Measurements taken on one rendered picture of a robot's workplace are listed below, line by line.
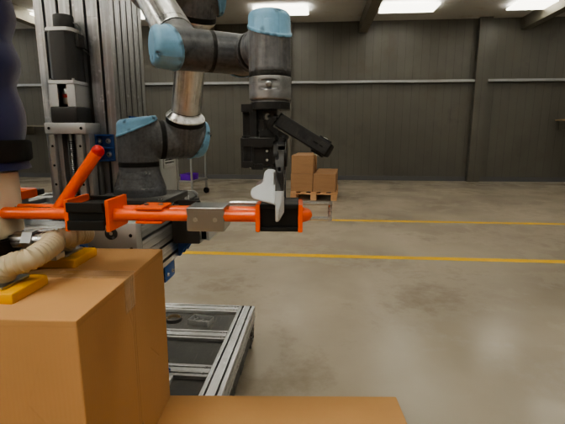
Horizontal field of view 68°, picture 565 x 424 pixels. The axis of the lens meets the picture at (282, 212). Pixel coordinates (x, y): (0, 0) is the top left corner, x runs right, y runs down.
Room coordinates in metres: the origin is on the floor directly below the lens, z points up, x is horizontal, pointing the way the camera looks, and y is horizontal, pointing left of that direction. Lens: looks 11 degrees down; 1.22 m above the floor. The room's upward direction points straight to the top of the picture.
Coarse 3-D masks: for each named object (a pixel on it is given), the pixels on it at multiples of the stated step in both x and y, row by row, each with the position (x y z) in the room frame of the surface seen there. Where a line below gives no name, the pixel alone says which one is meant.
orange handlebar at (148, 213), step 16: (32, 192) 1.03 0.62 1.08; (16, 208) 0.77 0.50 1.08; (32, 208) 0.76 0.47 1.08; (48, 208) 0.76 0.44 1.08; (128, 208) 0.79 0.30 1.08; (144, 208) 0.75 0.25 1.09; (160, 208) 0.75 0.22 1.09; (176, 208) 0.79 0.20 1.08; (240, 208) 0.78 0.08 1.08; (304, 208) 0.77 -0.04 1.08
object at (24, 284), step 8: (16, 280) 0.69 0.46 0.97; (24, 280) 0.71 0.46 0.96; (32, 280) 0.71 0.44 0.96; (40, 280) 0.72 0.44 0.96; (0, 288) 0.66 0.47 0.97; (8, 288) 0.67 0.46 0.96; (16, 288) 0.67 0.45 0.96; (24, 288) 0.68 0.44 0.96; (32, 288) 0.69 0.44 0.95; (0, 296) 0.64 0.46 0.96; (8, 296) 0.64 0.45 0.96; (16, 296) 0.65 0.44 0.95; (24, 296) 0.67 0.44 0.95; (8, 304) 0.64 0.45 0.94
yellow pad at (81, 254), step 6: (78, 246) 0.91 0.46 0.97; (66, 252) 0.87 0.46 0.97; (72, 252) 0.87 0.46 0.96; (78, 252) 0.88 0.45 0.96; (84, 252) 0.88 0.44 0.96; (90, 252) 0.90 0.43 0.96; (96, 252) 0.92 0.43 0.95; (66, 258) 0.84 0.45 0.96; (72, 258) 0.84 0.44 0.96; (78, 258) 0.85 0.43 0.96; (84, 258) 0.87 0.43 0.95; (48, 264) 0.83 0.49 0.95; (54, 264) 0.83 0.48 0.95; (60, 264) 0.83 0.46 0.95; (66, 264) 0.83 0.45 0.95; (72, 264) 0.83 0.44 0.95; (78, 264) 0.85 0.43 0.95
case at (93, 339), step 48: (48, 288) 0.72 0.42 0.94; (96, 288) 0.72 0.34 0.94; (144, 288) 0.85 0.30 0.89; (0, 336) 0.59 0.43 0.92; (48, 336) 0.58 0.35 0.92; (96, 336) 0.63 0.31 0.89; (144, 336) 0.83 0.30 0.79; (0, 384) 0.59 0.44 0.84; (48, 384) 0.58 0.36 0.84; (96, 384) 0.62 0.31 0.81; (144, 384) 0.82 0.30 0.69
